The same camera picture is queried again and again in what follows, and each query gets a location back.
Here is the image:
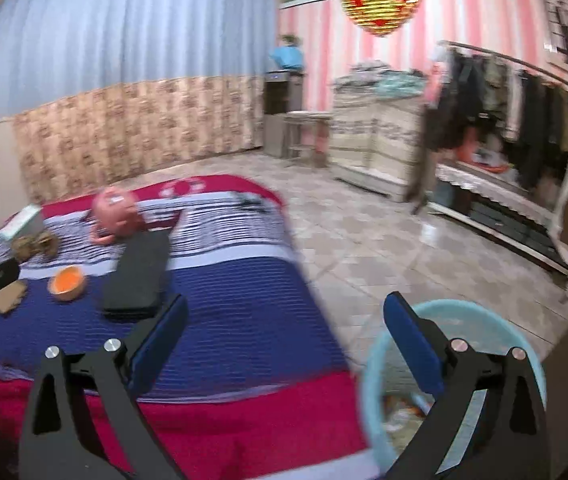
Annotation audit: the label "printed wrapper trash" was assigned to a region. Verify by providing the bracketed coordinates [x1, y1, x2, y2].
[381, 393, 433, 453]

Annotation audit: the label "brown wrapper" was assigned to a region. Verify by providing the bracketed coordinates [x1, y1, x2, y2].
[10, 231, 59, 262]

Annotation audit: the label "grey water dispenser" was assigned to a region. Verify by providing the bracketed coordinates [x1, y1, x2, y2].
[263, 70, 305, 158]

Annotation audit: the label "orange small bowl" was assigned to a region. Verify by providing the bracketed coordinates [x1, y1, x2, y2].
[47, 266, 87, 302]

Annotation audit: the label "red gold heart wall decoration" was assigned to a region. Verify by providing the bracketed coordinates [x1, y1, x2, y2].
[341, 0, 421, 37]

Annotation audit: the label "pile of folded clothes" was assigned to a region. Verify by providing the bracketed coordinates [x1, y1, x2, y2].
[333, 60, 427, 99]

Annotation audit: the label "low tv cabinet lace cover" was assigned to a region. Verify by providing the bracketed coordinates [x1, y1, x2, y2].
[426, 161, 568, 276]

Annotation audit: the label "red blue striped table cloth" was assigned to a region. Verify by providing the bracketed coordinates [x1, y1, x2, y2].
[0, 174, 380, 479]

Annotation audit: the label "small folding table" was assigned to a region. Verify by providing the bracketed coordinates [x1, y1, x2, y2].
[284, 110, 333, 168]

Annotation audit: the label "pink piggy bank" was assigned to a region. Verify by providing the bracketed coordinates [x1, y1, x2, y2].
[90, 186, 146, 246]

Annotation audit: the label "metal clothes rack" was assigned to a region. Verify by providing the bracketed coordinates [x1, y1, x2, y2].
[424, 40, 568, 224]

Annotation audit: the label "hanging dark clothes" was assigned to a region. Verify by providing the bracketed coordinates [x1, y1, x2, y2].
[424, 44, 568, 193]

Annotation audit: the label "patterned cloth covered cabinet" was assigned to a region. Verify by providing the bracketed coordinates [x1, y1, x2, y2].
[327, 88, 424, 202]

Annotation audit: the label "white green small box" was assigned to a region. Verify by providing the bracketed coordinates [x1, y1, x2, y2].
[0, 204, 45, 243]

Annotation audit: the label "blue floral curtain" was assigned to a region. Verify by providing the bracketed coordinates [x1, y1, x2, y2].
[0, 0, 277, 201]

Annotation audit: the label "blue covered water bottle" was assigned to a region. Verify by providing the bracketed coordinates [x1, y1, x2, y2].
[270, 44, 305, 72]

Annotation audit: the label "brown cardboard piece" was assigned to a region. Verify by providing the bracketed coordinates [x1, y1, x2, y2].
[0, 281, 28, 315]

